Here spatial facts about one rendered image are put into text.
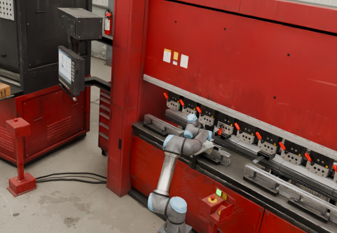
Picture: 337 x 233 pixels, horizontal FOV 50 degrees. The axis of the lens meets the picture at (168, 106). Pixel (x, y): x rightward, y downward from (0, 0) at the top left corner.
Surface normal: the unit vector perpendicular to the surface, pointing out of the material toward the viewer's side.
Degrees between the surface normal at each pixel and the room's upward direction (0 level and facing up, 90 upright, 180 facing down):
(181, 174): 90
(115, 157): 90
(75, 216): 0
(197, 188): 90
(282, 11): 90
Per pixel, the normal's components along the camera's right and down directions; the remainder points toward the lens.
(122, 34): -0.69, 0.21
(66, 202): 0.10, -0.92
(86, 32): 0.56, 0.37
